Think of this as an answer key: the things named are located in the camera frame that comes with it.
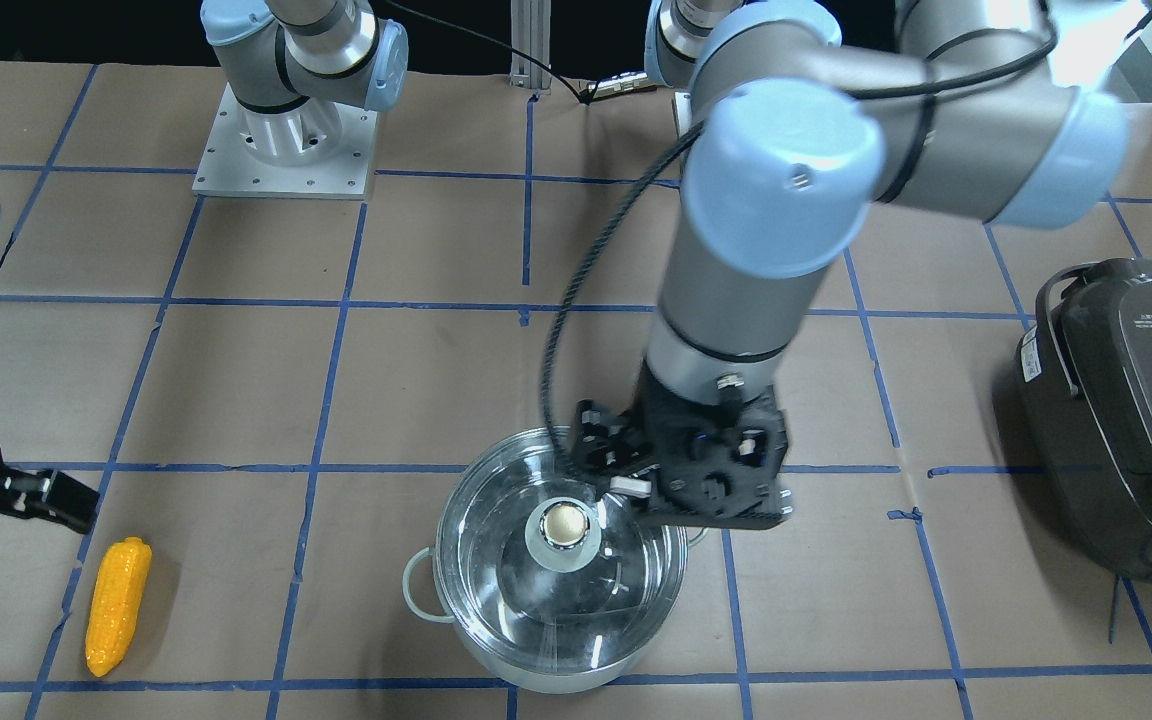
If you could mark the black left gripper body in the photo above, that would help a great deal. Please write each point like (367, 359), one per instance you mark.
(604, 438)

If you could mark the yellow toy corn cob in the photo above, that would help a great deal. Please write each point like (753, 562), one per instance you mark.
(115, 605)

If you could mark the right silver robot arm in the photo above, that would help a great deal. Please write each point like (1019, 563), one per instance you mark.
(306, 84)

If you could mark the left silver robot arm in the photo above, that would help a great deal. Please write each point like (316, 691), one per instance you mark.
(792, 136)

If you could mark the glass pot lid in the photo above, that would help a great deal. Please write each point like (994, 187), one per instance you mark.
(556, 560)

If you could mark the aluminium frame post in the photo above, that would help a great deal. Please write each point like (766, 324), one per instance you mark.
(529, 33)

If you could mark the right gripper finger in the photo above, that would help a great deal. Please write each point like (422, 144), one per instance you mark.
(50, 495)

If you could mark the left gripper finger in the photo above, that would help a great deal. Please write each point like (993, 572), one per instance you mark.
(630, 486)
(604, 443)

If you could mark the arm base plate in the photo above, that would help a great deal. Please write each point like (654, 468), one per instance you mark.
(683, 112)
(320, 150)

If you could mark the pale green electric pot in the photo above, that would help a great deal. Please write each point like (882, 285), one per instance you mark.
(556, 570)

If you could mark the dark grey rice cooker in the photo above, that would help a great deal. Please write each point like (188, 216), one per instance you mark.
(1084, 374)

